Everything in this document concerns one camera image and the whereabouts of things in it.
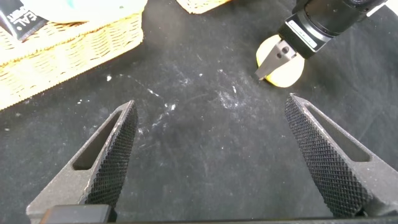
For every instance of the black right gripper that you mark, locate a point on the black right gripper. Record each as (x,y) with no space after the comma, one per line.
(323,15)

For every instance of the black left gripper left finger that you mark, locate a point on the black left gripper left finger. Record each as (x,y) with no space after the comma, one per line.
(93,174)

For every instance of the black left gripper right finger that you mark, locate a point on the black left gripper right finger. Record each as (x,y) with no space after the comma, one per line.
(335,161)

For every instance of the yellow lemon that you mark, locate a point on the yellow lemon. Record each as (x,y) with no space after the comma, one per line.
(289,74)

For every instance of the black face wash tube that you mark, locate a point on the black face wash tube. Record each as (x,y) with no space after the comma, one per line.
(21,18)

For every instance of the wicker basket holding food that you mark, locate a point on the wicker basket holding food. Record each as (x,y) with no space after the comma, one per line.
(199,5)

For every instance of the wicker basket holding kitchen toys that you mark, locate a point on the wicker basket holding kitchen toys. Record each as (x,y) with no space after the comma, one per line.
(62,56)

